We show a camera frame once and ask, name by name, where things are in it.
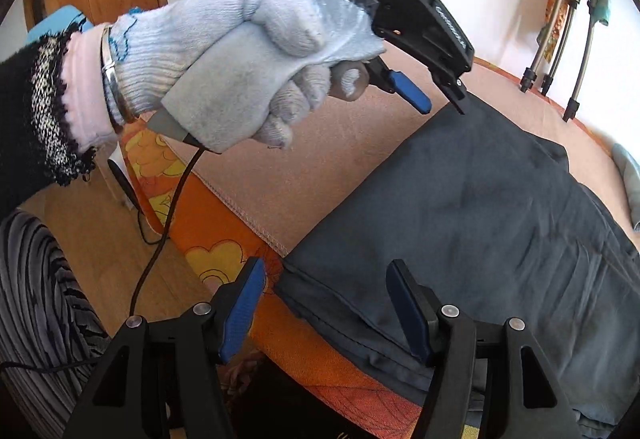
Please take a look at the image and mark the dark grey pants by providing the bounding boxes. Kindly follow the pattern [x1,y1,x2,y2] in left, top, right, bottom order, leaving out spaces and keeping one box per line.
[274,98,639,438]

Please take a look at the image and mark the left forearm black sleeve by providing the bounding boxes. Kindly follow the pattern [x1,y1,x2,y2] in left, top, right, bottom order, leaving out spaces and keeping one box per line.
[1,22,96,217]

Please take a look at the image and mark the left hand in white glove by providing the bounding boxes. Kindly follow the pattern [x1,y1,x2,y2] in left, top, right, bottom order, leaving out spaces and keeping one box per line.
[101,0,385,153]

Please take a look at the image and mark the folded metal tripod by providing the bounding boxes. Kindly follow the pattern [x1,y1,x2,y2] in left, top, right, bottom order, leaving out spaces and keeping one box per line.
[520,0,611,122]

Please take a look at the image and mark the folded light blue jeans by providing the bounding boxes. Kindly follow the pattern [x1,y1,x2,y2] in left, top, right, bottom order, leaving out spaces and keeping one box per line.
[612,144,640,232]

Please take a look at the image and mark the light blue chair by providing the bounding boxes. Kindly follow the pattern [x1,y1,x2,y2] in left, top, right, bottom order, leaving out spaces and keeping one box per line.
[26,5,93,44]

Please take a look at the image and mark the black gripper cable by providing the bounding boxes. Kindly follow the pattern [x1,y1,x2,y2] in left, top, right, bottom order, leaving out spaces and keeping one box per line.
[0,146,207,375]

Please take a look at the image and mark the silver wrist bracelet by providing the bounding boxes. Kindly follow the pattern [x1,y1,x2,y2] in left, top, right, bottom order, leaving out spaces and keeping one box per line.
[98,22,138,126]

